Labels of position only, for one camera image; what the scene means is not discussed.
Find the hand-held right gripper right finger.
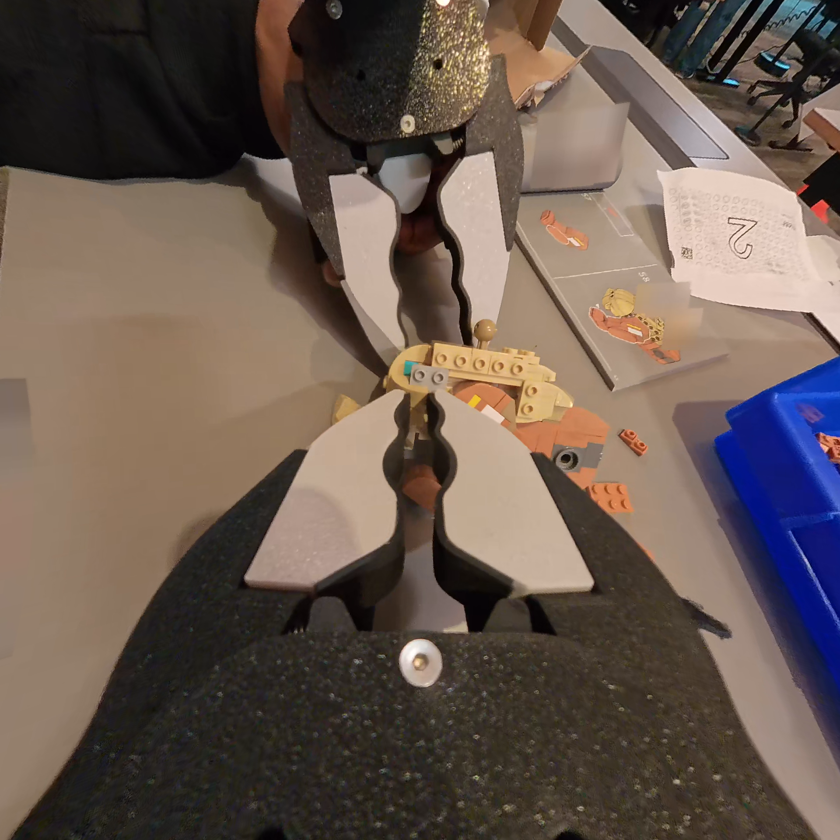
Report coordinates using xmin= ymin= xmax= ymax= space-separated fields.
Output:
xmin=427 ymin=392 xmax=596 ymax=599

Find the person's left forearm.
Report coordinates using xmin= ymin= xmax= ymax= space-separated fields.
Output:
xmin=0 ymin=0 xmax=303 ymax=181

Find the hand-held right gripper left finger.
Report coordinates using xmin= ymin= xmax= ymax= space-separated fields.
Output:
xmin=244 ymin=388 xmax=409 ymax=595

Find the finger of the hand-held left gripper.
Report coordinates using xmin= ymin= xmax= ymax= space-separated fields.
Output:
xmin=327 ymin=167 xmax=409 ymax=374
xmin=436 ymin=152 xmax=514 ymax=342

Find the grey desk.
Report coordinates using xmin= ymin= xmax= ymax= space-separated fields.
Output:
xmin=0 ymin=13 xmax=840 ymax=840

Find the brown cardboard box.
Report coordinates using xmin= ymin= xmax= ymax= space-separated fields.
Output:
xmin=486 ymin=0 xmax=592 ymax=111

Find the reddish brown flat plate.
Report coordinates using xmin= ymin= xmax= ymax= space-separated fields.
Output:
xmin=586 ymin=480 xmax=635 ymax=515

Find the tan and brown brick model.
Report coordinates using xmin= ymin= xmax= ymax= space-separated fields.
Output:
xmin=364 ymin=319 xmax=613 ymax=519

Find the paper sheet marked 2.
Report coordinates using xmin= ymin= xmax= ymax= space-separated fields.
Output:
xmin=658 ymin=167 xmax=840 ymax=312

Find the blue plastic bin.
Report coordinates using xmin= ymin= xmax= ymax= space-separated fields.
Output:
xmin=714 ymin=357 xmax=840 ymax=693

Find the person's left hand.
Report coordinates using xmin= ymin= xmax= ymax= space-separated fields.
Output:
xmin=394 ymin=211 xmax=442 ymax=258

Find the grey instruction booklet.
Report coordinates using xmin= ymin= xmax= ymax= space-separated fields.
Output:
xmin=514 ymin=190 xmax=731 ymax=393

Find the black office chair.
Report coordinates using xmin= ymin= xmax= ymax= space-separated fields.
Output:
xmin=748 ymin=29 xmax=840 ymax=148

